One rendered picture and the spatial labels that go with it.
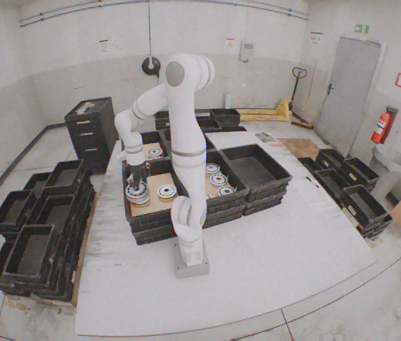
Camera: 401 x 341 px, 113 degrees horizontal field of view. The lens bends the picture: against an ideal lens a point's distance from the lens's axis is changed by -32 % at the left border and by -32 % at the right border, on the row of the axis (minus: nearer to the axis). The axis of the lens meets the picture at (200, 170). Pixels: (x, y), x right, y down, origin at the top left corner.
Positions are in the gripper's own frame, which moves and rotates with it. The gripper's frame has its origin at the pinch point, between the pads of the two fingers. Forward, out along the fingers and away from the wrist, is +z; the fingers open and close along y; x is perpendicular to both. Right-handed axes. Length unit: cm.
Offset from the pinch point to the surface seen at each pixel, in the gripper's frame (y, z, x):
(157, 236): -5.7, 26.3, -8.4
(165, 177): 26.1, 17.3, 6.9
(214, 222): 16.4, 26.4, -29.7
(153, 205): 4.6, 17.3, 0.0
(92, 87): 197, 22, 314
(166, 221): -1.5, 15.5, -12.5
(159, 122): 145, 46, 101
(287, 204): 52, 30, -67
